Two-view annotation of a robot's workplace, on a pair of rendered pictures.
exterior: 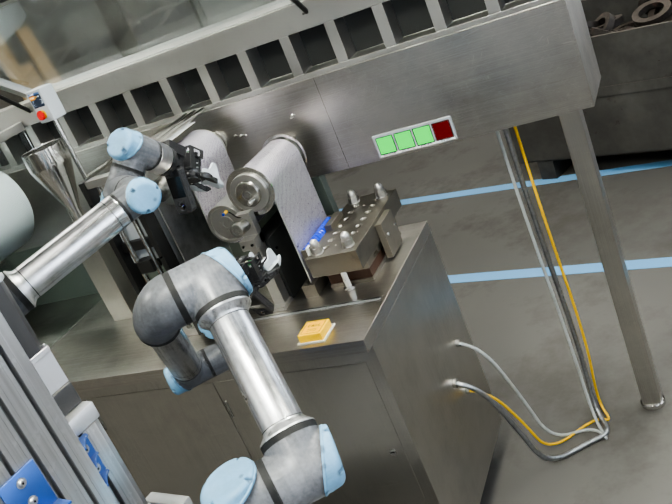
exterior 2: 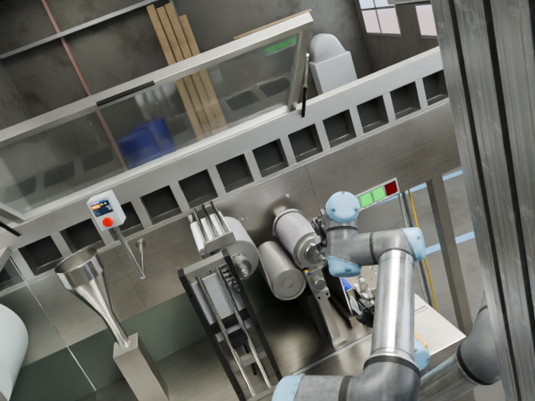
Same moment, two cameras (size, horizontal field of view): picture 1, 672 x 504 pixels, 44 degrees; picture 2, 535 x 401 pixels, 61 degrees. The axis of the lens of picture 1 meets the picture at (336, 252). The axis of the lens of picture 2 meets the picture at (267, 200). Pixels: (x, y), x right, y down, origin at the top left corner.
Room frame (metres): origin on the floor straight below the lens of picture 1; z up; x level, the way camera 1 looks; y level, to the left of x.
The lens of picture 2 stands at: (1.25, 1.08, 2.04)
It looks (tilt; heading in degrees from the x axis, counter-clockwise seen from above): 22 degrees down; 322
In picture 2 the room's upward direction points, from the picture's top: 21 degrees counter-clockwise
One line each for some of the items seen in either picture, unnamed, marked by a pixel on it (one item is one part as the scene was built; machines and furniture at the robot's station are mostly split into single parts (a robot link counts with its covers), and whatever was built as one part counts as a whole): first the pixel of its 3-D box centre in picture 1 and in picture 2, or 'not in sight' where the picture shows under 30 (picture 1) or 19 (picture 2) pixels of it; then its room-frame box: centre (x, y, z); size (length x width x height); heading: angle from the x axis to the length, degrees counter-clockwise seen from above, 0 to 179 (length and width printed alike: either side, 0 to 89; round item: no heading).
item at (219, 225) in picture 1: (244, 205); (279, 269); (2.44, 0.20, 1.18); 0.26 x 0.12 x 0.12; 151
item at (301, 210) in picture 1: (303, 211); (326, 262); (2.35, 0.04, 1.11); 0.23 x 0.01 x 0.18; 151
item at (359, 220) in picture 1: (356, 231); (357, 269); (2.33, -0.08, 1.00); 0.40 x 0.16 x 0.06; 151
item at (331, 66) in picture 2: not in sight; (333, 71); (6.45, -5.41, 0.65); 0.66 x 0.57 x 1.30; 50
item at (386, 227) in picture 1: (389, 233); not in sight; (2.29, -0.17, 0.97); 0.10 x 0.03 x 0.11; 151
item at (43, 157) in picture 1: (46, 155); (80, 267); (2.72, 0.73, 1.50); 0.14 x 0.14 x 0.06
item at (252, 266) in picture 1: (246, 278); (377, 315); (2.01, 0.24, 1.12); 0.12 x 0.08 x 0.09; 150
